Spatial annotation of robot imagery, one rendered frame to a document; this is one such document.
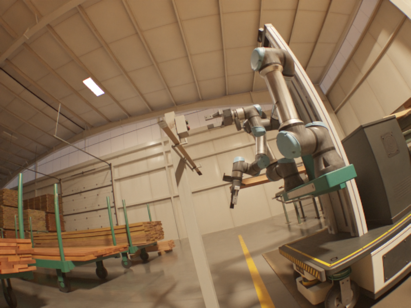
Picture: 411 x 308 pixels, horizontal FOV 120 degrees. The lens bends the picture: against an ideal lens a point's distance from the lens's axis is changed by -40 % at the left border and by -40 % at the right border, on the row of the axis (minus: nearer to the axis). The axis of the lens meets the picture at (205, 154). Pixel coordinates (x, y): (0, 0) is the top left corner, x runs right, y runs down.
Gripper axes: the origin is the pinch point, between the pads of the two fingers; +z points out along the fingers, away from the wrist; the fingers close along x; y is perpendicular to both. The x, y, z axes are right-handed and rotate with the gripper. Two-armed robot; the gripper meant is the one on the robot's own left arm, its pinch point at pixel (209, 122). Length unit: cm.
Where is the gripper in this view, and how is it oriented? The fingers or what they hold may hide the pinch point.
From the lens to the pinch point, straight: 115.1
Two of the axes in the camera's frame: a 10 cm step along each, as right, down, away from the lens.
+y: -2.3, -9.4, 2.7
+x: -1.1, -2.5, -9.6
